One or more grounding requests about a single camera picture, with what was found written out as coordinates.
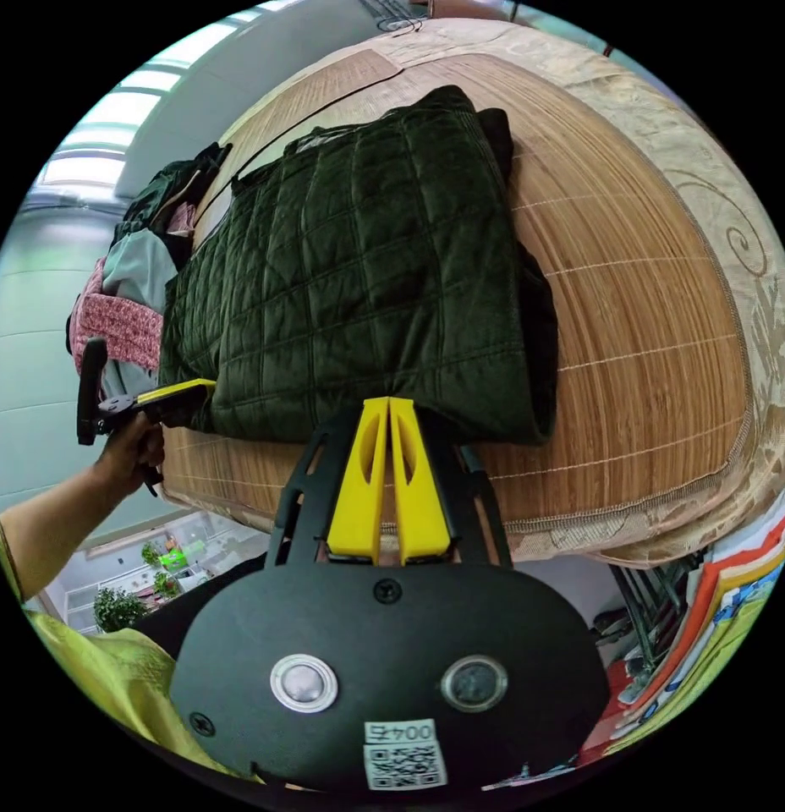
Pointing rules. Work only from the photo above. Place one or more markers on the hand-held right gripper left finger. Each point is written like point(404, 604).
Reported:
point(357, 501)

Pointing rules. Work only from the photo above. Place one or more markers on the colourful printed cloth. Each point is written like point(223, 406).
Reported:
point(735, 615)

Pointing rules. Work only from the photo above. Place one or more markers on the green quilted cotton jacket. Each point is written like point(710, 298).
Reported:
point(367, 273)

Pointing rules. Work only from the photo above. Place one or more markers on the pile of clothes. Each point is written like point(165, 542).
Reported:
point(129, 317)

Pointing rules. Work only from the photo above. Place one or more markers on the green potted plant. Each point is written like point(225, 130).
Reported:
point(118, 609)

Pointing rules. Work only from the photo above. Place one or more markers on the bed with woven mat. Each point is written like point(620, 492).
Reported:
point(633, 330)

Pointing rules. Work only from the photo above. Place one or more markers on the person's left forearm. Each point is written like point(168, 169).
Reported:
point(56, 526)

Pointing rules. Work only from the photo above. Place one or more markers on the window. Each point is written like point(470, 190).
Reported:
point(120, 108)

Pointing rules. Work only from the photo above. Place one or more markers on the person's body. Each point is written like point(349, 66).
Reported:
point(107, 679)

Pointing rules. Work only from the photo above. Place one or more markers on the person's left hand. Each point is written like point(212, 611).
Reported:
point(129, 463)

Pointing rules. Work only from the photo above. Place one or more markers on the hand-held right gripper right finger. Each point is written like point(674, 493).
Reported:
point(421, 507)

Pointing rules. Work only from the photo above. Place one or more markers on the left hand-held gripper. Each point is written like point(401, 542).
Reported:
point(120, 406)

